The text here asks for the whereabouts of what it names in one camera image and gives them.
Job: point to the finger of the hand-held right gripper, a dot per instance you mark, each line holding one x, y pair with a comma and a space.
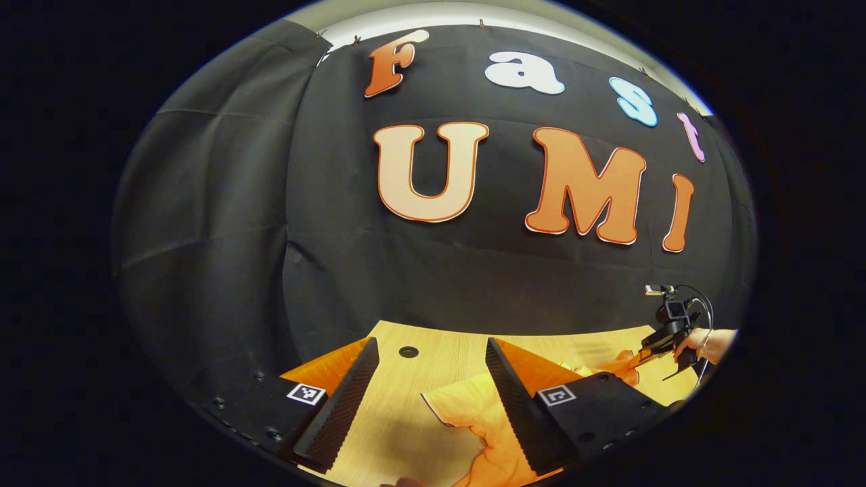
657, 345

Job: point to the orange T-shirt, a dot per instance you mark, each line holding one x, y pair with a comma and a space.
473, 406

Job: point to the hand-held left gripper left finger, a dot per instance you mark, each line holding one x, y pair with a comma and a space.
342, 406

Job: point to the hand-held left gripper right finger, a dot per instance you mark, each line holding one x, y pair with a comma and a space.
517, 406

